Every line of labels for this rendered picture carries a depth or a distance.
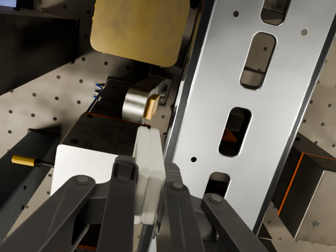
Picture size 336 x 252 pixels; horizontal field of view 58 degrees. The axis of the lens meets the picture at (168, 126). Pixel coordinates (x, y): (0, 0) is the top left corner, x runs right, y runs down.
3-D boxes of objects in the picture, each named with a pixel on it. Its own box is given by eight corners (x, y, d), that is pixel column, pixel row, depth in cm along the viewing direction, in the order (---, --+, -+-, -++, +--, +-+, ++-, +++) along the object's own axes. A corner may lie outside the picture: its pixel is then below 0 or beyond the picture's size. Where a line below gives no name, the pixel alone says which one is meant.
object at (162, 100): (158, 74, 70) (165, 107, 42) (145, 71, 69) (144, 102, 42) (162, 57, 69) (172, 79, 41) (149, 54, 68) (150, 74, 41)
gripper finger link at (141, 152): (140, 224, 16) (126, 223, 16) (141, 164, 22) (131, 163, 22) (151, 174, 15) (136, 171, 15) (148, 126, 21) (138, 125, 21)
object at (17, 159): (99, 175, 44) (98, 179, 43) (14, 160, 43) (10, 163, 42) (101, 168, 44) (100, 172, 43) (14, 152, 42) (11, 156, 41)
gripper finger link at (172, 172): (164, 208, 14) (228, 217, 14) (159, 159, 18) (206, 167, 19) (158, 235, 14) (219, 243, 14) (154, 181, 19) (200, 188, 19)
